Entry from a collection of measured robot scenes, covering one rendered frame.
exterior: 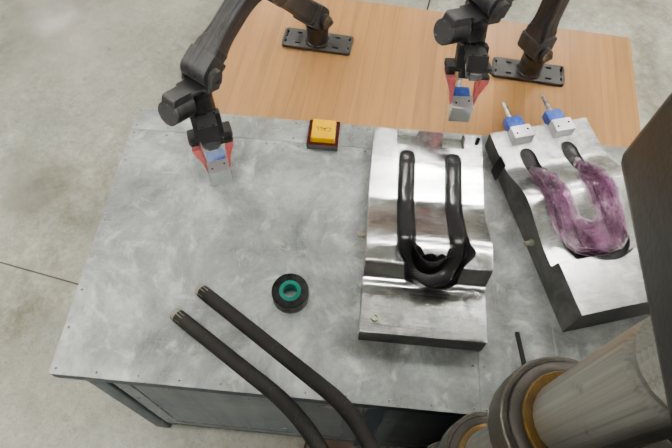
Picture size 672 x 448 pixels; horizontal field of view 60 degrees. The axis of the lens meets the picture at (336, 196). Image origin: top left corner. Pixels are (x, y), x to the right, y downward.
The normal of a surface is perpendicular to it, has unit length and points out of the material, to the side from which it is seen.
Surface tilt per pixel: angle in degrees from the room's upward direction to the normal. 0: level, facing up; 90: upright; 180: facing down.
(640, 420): 90
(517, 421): 0
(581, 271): 0
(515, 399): 0
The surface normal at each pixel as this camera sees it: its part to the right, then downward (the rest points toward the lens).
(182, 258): 0.02, -0.51
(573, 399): -1.00, 0.04
